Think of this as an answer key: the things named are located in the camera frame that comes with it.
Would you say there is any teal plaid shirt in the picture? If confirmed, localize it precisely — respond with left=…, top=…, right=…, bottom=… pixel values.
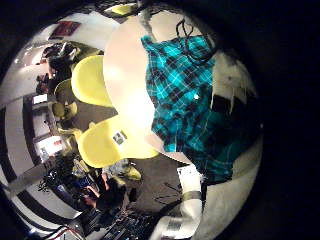
left=139, top=34, right=258, bottom=184

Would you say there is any person in dark clothes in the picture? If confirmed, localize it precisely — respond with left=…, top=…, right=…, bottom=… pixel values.
left=41, top=41, right=81, bottom=84

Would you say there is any red poster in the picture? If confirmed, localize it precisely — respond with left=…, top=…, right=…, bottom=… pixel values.
left=49, top=20, right=82, bottom=38

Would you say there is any yellow chair with label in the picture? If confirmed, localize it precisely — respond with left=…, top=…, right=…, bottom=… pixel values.
left=77, top=114, right=159, bottom=169

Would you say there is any white sign board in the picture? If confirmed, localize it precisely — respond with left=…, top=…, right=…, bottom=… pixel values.
left=35, top=135, right=65, bottom=158

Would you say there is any black cable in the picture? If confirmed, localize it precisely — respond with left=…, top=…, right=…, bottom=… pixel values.
left=175, top=18, right=219, bottom=66

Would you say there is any seated person in black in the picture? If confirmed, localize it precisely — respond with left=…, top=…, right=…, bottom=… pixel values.
left=84, top=173, right=131, bottom=211

